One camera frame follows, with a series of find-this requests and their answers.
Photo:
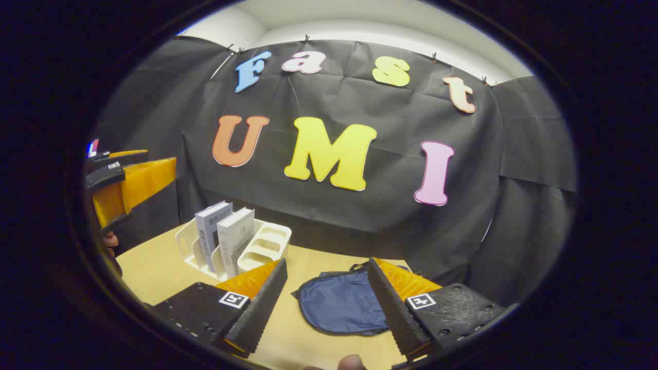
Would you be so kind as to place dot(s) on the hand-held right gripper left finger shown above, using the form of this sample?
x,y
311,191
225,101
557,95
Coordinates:
x,y
259,313

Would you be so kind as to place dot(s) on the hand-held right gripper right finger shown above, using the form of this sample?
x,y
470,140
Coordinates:
x,y
393,313

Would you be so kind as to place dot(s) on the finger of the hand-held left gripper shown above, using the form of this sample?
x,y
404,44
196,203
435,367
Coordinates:
x,y
105,174
144,182

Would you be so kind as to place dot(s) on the blue schoolbag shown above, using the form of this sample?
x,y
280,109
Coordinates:
x,y
339,303

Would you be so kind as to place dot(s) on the white plastic bookshelf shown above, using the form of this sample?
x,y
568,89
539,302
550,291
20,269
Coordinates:
x,y
264,246

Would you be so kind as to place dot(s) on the white patterned book red figure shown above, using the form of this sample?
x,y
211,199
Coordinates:
x,y
235,236

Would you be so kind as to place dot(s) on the grey book with black square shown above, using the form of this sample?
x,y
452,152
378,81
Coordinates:
x,y
211,231

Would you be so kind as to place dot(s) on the white printed sign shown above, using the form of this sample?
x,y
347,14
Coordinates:
x,y
93,147

